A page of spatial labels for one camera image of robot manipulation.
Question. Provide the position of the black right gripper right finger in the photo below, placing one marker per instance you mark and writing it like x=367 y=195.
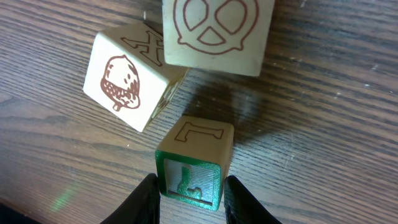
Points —
x=241 y=207

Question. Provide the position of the green top block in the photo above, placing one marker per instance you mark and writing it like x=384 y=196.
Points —
x=193 y=160

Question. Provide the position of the acorn wooden block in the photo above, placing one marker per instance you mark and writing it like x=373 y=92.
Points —
x=127 y=74

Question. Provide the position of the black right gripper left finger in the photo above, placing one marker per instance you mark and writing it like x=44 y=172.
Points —
x=141 y=207

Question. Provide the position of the blue block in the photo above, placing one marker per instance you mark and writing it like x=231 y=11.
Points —
x=221 y=35

